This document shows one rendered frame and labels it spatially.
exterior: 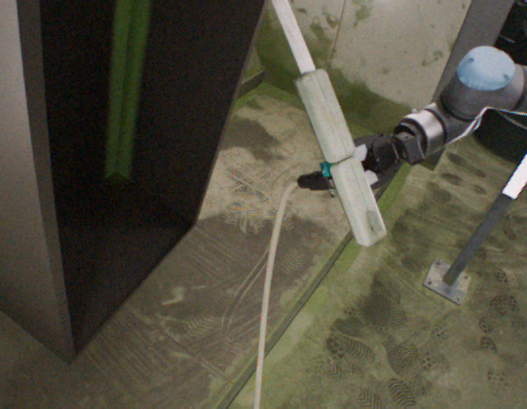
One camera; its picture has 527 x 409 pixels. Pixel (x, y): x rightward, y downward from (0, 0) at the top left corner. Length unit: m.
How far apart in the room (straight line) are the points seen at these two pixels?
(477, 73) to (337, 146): 0.29
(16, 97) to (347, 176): 0.49
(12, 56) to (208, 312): 1.44
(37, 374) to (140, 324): 0.41
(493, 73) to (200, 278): 1.40
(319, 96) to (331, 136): 0.07
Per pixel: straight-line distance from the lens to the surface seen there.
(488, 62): 0.86
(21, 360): 1.79
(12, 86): 0.51
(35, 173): 0.58
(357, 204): 0.74
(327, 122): 0.72
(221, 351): 1.70
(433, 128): 0.89
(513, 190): 1.81
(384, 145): 0.82
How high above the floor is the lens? 1.57
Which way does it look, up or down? 44 degrees down
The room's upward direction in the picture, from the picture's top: 10 degrees clockwise
